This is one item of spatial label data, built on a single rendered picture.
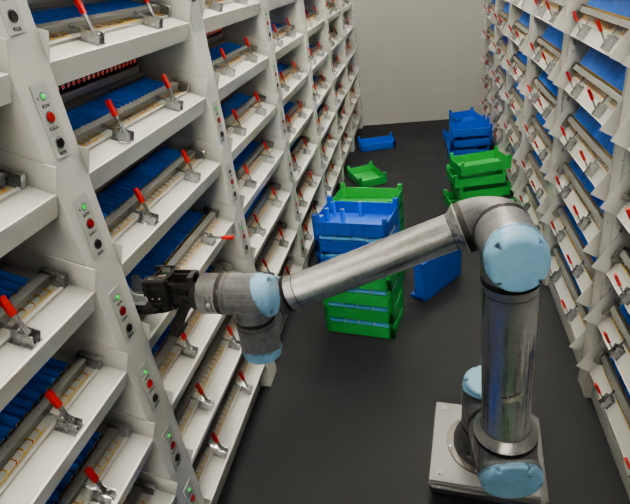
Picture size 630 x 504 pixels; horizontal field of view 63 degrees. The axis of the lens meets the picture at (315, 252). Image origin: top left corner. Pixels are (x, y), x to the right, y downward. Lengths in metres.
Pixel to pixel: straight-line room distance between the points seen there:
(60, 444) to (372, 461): 1.03
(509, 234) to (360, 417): 1.08
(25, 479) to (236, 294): 0.48
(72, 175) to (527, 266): 0.83
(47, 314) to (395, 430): 1.22
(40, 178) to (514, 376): 0.99
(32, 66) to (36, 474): 0.66
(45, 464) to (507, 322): 0.88
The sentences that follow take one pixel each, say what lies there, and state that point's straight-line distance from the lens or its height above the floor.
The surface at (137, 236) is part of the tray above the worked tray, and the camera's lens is 1.21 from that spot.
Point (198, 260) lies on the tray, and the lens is 1.47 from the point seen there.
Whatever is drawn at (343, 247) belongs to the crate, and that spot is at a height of 0.43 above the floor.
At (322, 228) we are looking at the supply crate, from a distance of 2.00.
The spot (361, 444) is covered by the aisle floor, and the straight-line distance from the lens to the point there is 1.82.
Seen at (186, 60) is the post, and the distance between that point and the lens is 1.56.
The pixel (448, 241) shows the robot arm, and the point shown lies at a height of 0.84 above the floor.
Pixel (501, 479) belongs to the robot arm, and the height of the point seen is 0.28.
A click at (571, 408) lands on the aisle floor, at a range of 1.99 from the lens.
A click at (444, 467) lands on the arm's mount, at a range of 1.66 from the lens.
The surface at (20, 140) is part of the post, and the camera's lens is 0.97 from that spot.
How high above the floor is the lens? 1.38
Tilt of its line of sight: 28 degrees down
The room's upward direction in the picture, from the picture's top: 8 degrees counter-clockwise
